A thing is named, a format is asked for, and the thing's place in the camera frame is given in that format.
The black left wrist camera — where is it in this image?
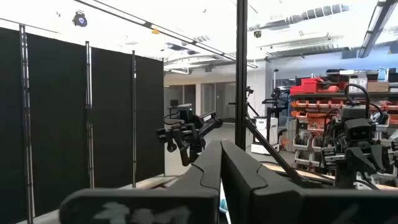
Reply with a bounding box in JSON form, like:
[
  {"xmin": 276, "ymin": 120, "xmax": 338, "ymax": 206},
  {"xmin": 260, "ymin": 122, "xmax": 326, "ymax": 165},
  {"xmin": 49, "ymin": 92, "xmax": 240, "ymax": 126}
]
[{"xmin": 344, "ymin": 118, "xmax": 373, "ymax": 142}]

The white ceiling light strip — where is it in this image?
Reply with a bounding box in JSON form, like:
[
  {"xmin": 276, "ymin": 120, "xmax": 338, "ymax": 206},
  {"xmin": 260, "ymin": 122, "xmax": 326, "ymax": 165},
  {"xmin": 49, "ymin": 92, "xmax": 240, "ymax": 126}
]
[{"xmin": 357, "ymin": 0, "xmax": 398, "ymax": 59}]

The black ceiling cable reel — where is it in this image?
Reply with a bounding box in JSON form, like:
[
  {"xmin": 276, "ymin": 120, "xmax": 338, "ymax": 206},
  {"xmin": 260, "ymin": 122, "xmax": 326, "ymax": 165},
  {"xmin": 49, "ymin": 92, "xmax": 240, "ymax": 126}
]
[{"xmin": 72, "ymin": 11, "xmax": 88, "ymax": 28}]

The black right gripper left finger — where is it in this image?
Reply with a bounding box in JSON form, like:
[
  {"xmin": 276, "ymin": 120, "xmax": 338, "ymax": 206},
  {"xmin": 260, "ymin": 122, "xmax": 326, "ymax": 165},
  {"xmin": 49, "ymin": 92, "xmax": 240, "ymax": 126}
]
[{"xmin": 58, "ymin": 139, "xmax": 222, "ymax": 224}]

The black folding room divider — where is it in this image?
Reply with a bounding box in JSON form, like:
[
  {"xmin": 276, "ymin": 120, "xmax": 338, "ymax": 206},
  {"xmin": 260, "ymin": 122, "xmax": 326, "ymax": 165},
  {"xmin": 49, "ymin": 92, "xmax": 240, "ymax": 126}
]
[{"xmin": 0, "ymin": 26, "xmax": 165, "ymax": 224}]

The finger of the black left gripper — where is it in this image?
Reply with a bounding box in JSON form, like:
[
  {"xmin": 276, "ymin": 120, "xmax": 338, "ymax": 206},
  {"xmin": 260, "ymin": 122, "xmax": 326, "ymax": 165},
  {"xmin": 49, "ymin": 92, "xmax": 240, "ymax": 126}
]
[
  {"xmin": 345, "ymin": 146, "xmax": 377, "ymax": 175},
  {"xmin": 371, "ymin": 144, "xmax": 391, "ymax": 172}
]

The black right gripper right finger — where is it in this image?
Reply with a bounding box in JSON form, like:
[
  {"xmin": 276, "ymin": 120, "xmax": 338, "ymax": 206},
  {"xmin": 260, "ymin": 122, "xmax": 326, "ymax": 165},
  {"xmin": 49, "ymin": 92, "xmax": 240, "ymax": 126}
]
[{"xmin": 221, "ymin": 139, "xmax": 398, "ymax": 224}]

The black aluminium rig frame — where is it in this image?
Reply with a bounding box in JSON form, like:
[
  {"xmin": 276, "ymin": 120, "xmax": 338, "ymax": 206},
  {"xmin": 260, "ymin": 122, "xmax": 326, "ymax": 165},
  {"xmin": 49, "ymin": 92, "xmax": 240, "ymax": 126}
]
[{"xmin": 235, "ymin": 0, "xmax": 335, "ymax": 187}]

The white wheeled machine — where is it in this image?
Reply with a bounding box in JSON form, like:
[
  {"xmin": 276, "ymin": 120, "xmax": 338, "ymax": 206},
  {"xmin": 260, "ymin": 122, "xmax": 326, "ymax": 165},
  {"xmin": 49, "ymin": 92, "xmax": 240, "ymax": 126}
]
[{"xmin": 251, "ymin": 116, "xmax": 279, "ymax": 156}]

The shelving rack with red bins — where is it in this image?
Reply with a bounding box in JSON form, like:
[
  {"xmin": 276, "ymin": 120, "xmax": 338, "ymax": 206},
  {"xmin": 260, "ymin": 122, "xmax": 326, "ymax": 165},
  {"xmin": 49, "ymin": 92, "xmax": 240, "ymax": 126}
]
[{"xmin": 289, "ymin": 68, "xmax": 398, "ymax": 175}]

